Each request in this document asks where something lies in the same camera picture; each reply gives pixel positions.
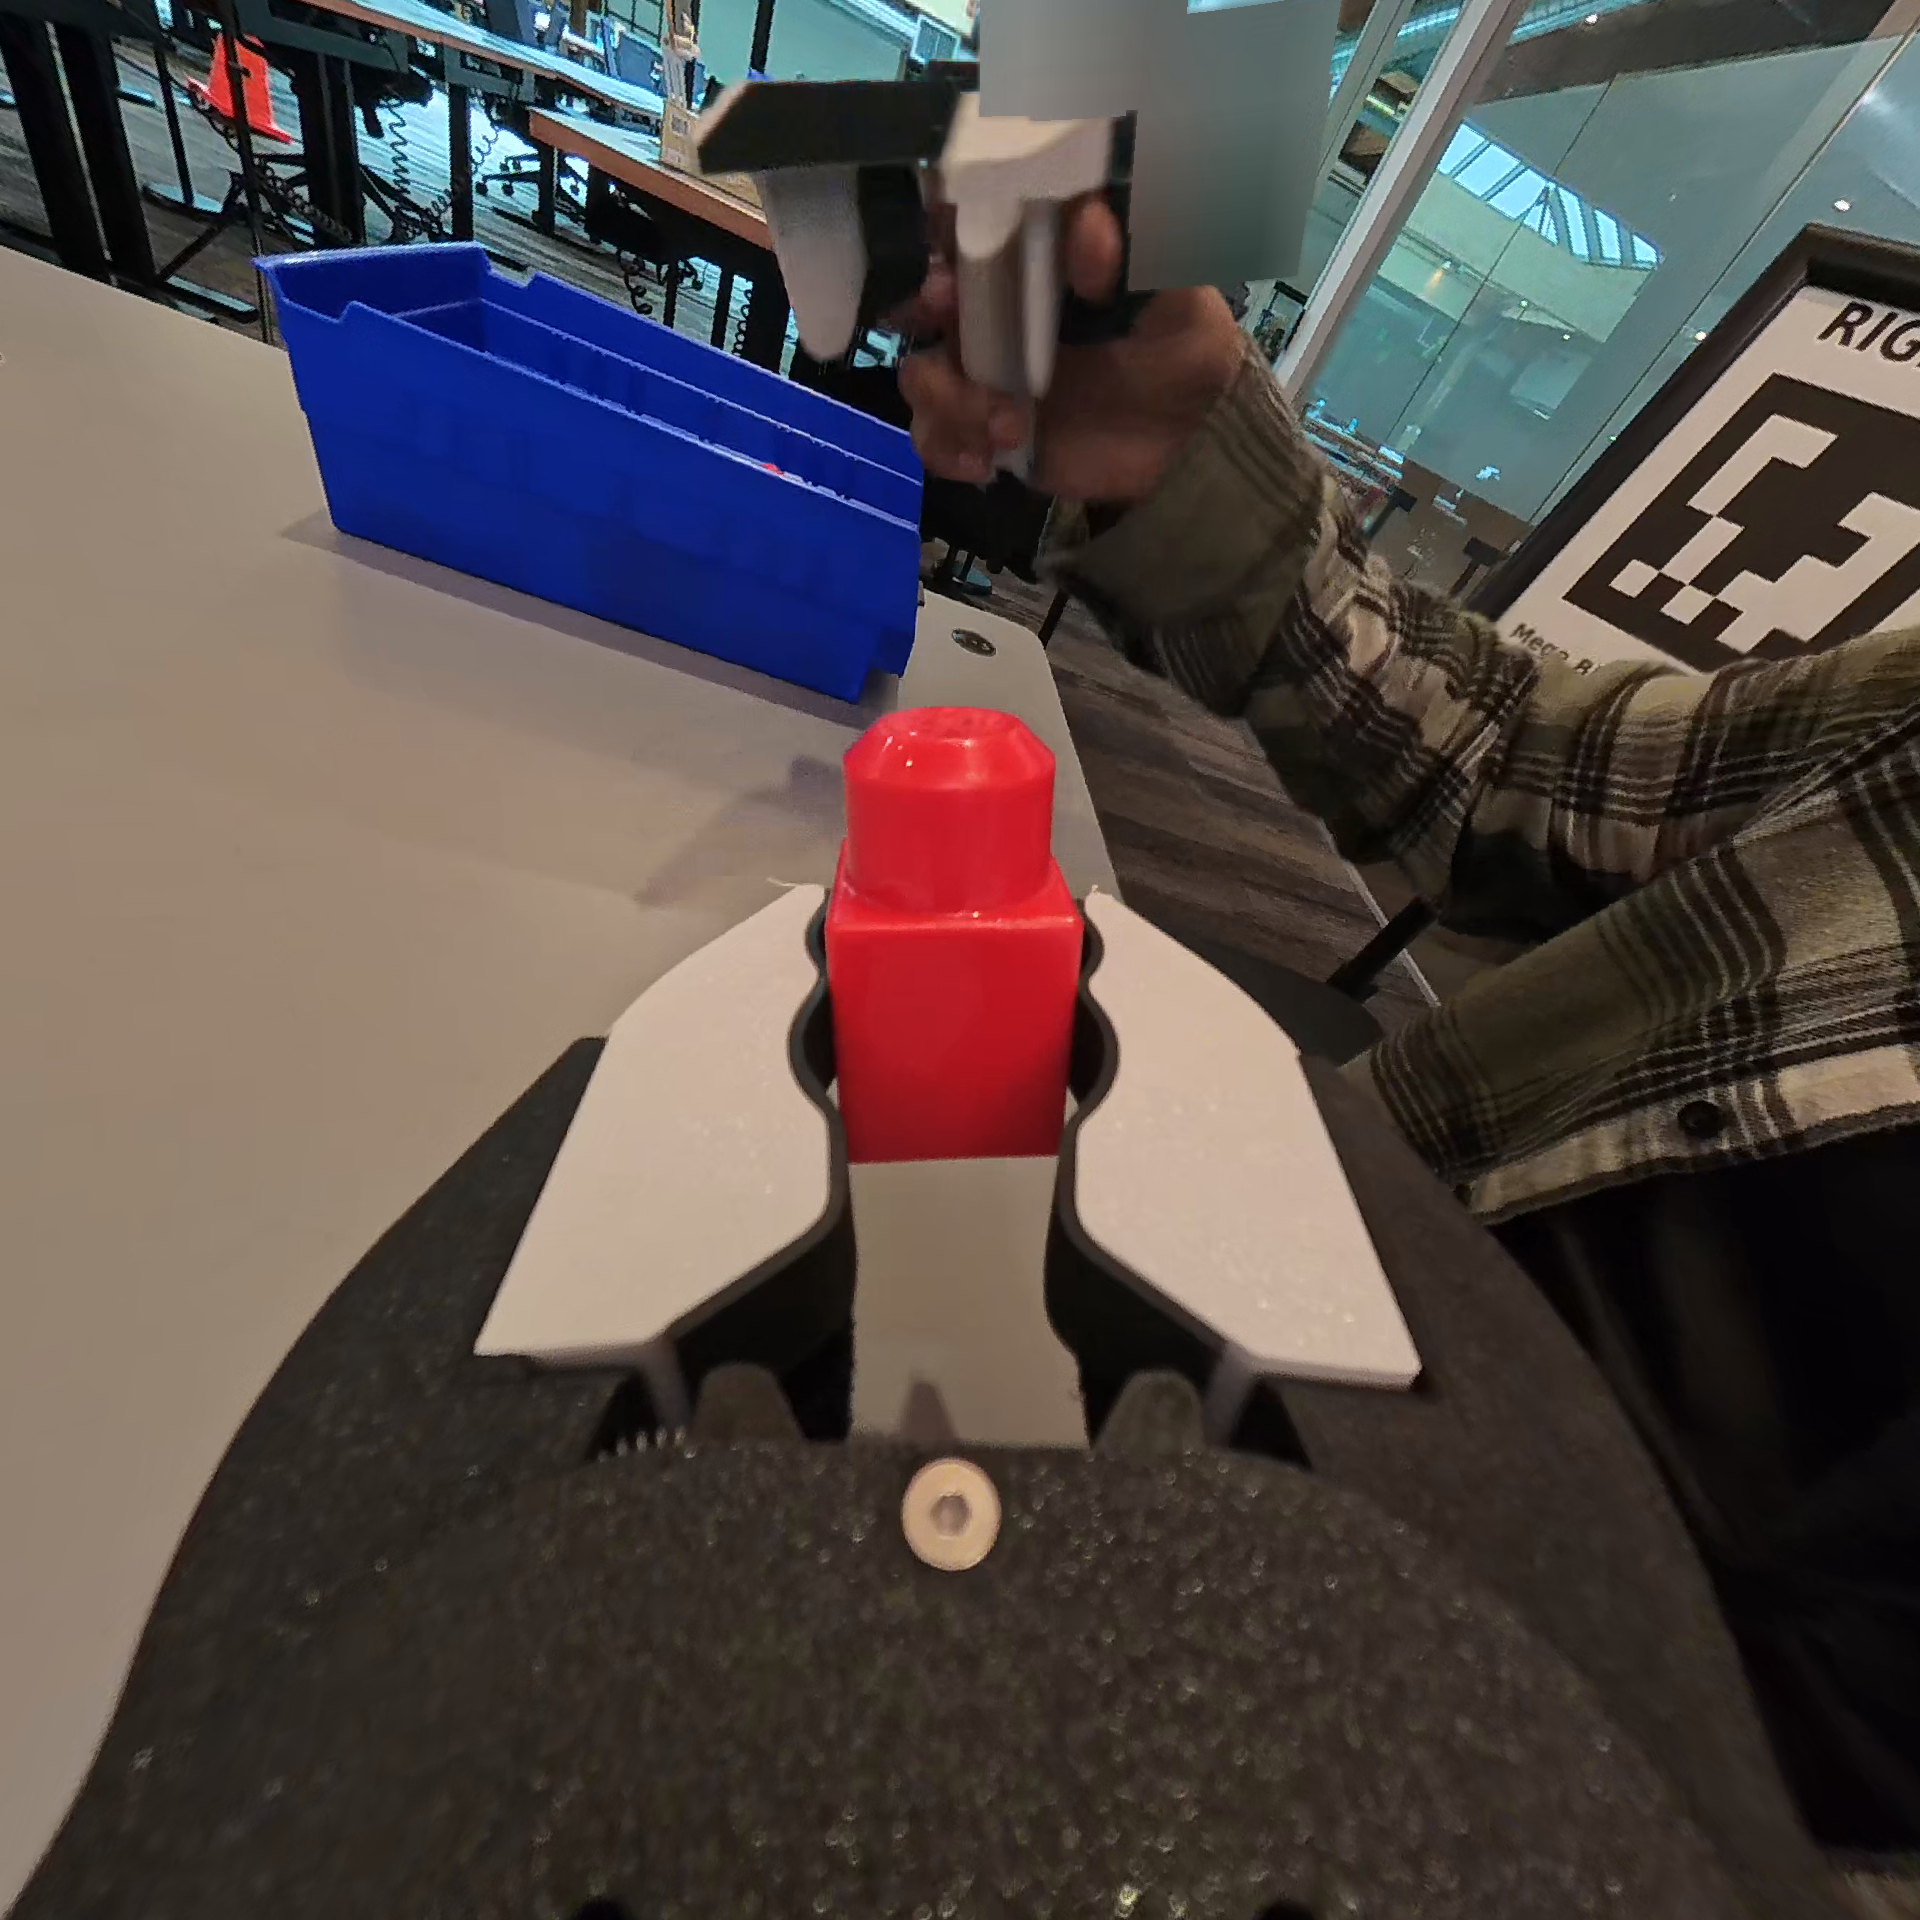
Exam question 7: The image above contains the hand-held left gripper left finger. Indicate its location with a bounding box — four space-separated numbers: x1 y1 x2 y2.
473 882 859 1413

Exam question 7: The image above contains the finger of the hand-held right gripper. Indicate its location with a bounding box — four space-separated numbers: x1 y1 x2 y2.
695 77 842 174

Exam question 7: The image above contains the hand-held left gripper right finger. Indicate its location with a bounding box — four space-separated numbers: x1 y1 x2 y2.
1047 891 1427 1440

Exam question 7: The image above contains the red mega block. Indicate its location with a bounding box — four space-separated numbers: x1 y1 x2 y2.
823 703 1094 1166

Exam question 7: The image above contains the blue plastic bin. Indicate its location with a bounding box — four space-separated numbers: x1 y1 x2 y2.
252 239 928 707

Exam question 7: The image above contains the person's right forearm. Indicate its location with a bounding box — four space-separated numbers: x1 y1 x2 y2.
1036 323 1920 962

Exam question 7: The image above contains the person's right hand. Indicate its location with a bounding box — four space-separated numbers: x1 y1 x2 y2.
897 199 1250 507

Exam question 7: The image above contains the wooden office desk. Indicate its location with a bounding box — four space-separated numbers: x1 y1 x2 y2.
527 106 790 376

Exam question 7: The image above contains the person's torso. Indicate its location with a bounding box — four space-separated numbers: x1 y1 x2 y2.
1371 839 1920 1862

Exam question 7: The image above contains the black tripod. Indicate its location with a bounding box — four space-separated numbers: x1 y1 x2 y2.
151 118 355 295

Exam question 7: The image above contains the orange cone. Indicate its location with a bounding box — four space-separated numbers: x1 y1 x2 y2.
187 29 298 147

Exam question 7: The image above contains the framed marker sign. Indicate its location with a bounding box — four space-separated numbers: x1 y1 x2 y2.
1463 224 1920 676

